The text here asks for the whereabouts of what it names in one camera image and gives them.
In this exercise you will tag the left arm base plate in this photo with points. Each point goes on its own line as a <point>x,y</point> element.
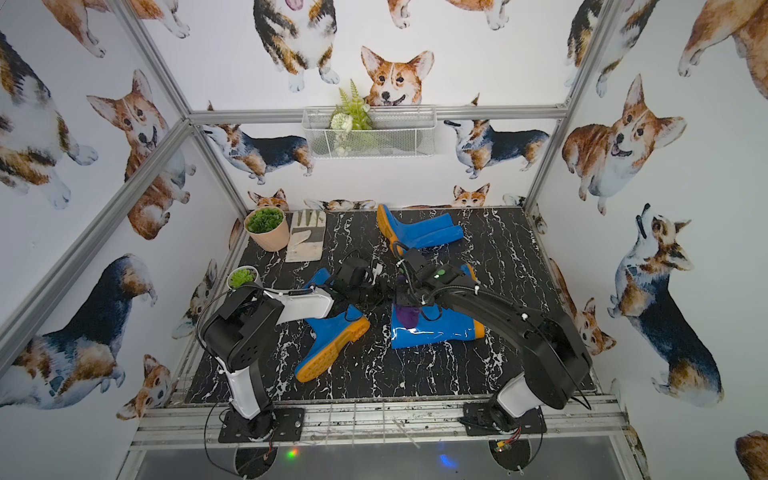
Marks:
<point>276,425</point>

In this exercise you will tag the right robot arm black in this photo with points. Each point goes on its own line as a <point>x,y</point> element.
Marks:
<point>554,359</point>

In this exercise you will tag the green plant in white pot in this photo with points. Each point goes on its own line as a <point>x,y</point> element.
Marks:
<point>242,277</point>

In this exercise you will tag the purple cloth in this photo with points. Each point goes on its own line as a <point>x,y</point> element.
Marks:
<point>407,316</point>

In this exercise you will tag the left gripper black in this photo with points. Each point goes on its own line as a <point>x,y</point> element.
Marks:
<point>372,285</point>

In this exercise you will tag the pink ribbed plant pot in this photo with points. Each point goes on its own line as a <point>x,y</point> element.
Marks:
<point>275,240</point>

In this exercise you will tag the fern and white flower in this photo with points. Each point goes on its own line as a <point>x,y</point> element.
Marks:
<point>351,124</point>

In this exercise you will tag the white grey work glove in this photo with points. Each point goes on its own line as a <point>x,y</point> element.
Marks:
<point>307,233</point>

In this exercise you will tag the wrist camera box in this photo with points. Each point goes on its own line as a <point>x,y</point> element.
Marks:
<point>355,271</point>
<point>413,262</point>

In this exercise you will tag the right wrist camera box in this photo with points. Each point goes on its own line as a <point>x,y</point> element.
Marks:
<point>413,262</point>

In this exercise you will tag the small white plant pot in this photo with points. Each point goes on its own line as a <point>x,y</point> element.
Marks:
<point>240,277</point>

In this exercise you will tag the white wire wall basket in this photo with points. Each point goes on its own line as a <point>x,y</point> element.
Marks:
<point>381,132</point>

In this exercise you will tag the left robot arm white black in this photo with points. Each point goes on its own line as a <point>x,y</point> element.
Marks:
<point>242,330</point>

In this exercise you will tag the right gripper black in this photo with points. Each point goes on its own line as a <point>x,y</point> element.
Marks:
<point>399,293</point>

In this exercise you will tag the green plant in pink pot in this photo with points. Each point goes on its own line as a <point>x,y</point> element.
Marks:
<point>264,220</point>

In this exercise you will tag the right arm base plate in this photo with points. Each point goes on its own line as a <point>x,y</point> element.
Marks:
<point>483,419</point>

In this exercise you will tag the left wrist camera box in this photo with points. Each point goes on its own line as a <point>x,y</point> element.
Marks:
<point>355,271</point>

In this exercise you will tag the blue rubber boot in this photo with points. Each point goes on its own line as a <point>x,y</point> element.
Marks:
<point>452,326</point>
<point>432,232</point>
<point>345,324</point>

